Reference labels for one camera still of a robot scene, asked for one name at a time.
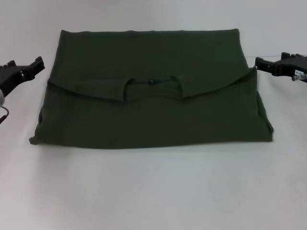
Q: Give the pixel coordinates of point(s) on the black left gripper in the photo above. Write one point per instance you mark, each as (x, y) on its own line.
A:
(10, 76)

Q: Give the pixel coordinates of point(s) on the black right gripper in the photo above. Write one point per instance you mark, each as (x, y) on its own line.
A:
(290, 68)

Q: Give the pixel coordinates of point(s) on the silver elbow connector right wrist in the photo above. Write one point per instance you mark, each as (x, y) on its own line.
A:
(298, 77)

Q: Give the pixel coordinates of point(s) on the dark green FREE! t-shirt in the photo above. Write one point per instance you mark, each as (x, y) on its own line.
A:
(148, 115)

